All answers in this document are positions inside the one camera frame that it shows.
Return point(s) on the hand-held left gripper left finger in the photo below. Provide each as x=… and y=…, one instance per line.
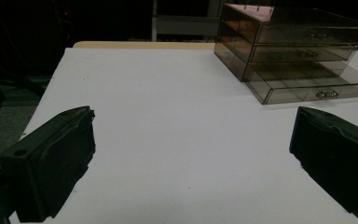
x=49, y=161

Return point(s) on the transparent brown drawer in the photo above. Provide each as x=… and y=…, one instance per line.
x=310, y=81

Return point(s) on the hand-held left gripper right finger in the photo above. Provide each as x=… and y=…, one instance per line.
x=338, y=155

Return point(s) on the transparent brown drawer organizer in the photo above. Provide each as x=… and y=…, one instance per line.
x=287, y=40

